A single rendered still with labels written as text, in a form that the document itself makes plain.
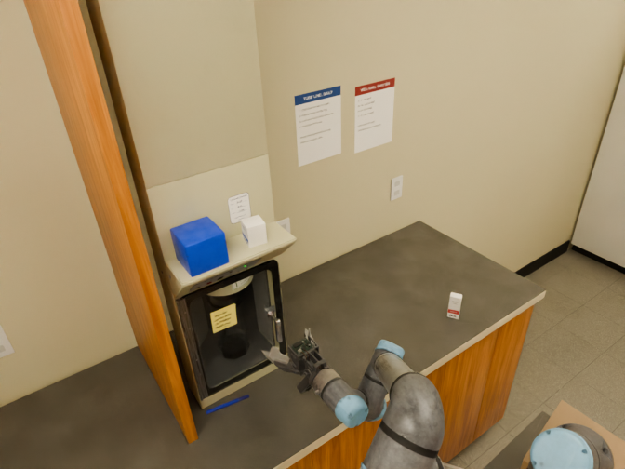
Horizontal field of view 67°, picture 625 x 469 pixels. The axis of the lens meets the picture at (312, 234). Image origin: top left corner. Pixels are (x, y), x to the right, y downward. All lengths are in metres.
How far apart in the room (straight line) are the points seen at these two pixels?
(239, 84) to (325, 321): 1.00
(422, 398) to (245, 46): 0.83
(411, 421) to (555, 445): 0.41
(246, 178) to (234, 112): 0.17
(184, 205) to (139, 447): 0.76
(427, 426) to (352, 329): 0.91
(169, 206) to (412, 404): 0.69
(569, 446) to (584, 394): 1.89
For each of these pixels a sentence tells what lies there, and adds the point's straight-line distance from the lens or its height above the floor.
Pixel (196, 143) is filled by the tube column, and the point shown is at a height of 1.78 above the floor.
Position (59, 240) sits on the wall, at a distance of 1.62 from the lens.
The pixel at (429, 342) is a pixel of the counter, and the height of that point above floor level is 0.94.
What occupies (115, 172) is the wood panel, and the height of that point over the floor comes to 1.80.
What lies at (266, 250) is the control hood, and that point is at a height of 1.51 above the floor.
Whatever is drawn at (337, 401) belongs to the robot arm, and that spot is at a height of 1.19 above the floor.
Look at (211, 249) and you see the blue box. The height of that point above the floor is 1.57.
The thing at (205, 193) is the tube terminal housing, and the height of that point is 1.66.
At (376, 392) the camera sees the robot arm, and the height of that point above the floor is 1.15.
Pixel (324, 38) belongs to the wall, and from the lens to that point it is 1.80.
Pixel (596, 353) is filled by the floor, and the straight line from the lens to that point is 3.38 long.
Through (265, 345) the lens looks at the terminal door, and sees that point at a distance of 1.55.
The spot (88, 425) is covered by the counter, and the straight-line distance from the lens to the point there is 1.70.
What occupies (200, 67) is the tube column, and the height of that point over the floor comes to 1.95.
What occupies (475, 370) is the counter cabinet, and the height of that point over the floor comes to 0.67.
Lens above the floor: 2.18
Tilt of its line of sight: 32 degrees down
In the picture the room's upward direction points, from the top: 3 degrees counter-clockwise
